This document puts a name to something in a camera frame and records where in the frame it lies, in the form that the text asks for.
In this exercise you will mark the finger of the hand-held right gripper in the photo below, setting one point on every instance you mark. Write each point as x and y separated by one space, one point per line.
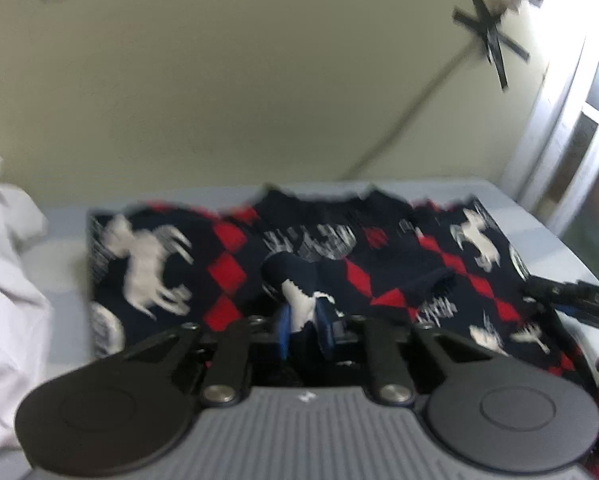
544 290

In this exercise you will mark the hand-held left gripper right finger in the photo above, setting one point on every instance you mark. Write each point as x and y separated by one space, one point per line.
324 332

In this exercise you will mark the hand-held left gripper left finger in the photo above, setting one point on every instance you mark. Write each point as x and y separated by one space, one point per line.
283 332

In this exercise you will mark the navy patterned knit sweater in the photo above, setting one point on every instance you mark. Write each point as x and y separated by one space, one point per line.
219 265

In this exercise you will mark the black tape cross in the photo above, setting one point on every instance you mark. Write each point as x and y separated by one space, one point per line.
492 35

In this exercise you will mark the white cloth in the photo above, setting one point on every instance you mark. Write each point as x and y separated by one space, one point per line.
9 290

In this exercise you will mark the white window frame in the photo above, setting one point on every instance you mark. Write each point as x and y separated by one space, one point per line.
564 150

